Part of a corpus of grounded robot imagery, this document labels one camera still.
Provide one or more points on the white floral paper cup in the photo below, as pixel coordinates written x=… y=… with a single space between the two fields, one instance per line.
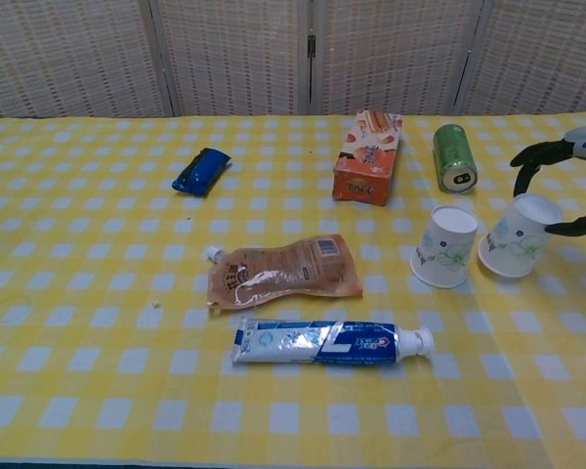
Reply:
x=444 y=249
x=517 y=239

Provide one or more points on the woven folding screen panel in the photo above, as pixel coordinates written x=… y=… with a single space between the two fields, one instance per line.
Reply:
x=68 y=58
x=234 y=58
x=395 y=58
x=537 y=58

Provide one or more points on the green drink can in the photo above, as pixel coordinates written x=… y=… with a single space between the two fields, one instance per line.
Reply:
x=453 y=156

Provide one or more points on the yellow white checkered tablecloth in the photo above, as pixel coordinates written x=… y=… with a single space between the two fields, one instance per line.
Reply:
x=127 y=293
x=542 y=317

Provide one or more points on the orange biscuit box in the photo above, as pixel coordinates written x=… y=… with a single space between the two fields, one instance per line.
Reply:
x=368 y=161

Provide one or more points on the brass screen hinge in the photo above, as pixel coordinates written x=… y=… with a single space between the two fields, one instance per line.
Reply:
x=311 y=45

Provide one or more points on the brown spouted sauce pouch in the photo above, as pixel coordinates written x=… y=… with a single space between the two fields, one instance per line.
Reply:
x=283 y=273

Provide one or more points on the blue white toothpaste tube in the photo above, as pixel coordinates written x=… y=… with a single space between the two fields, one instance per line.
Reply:
x=322 y=342

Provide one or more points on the blue snack packet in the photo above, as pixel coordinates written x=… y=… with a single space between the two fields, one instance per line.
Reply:
x=201 y=171

